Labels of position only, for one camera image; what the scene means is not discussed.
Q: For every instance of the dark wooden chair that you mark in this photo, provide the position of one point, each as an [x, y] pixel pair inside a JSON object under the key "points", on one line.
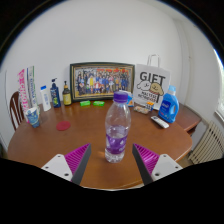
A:
{"points": [[16, 111]]}

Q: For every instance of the beige snack packet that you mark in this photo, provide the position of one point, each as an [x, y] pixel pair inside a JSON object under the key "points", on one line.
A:
{"points": [[141, 109]]}

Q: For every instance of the white remote control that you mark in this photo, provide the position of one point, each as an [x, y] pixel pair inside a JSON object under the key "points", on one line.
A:
{"points": [[160, 122]]}

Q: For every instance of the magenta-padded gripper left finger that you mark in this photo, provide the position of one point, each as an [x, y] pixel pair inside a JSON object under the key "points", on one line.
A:
{"points": [[76, 160]]}

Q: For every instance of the dark blue pump bottle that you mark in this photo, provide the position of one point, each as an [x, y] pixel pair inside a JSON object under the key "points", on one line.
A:
{"points": [[55, 96]]}

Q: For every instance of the orange-tipped battery pack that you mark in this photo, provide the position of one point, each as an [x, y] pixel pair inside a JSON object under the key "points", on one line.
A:
{"points": [[150, 106]]}

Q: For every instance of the white printed paper bag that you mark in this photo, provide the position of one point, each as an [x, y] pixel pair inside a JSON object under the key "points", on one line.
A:
{"points": [[151, 86]]}

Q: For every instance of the framed group photo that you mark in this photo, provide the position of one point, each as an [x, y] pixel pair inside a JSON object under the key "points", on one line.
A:
{"points": [[100, 81]]}

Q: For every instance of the white blue shuttlecock tube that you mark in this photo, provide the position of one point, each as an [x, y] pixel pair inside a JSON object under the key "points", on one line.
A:
{"points": [[32, 86]]}

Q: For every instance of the blue detergent bottle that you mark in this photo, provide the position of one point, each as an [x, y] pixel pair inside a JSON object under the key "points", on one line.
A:
{"points": [[168, 108]]}

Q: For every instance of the white blue-capped lotion bottle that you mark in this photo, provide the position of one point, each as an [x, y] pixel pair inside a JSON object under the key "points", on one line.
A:
{"points": [[45, 100]]}

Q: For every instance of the clear purple-capped water bottle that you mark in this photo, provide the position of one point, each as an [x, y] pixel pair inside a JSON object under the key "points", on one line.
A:
{"points": [[116, 133]]}

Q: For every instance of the blue patterned paper cup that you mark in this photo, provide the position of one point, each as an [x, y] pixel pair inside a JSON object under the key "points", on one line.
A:
{"points": [[33, 117]]}

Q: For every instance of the flat round red coaster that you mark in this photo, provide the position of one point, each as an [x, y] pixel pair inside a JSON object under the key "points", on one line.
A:
{"points": [[63, 125]]}

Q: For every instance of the amber yellow-label pump bottle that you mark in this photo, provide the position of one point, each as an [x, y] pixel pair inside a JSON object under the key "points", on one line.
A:
{"points": [[67, 97]]}

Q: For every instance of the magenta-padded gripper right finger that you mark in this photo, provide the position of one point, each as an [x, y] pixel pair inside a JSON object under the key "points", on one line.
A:
{"points": [[147, 160]]}

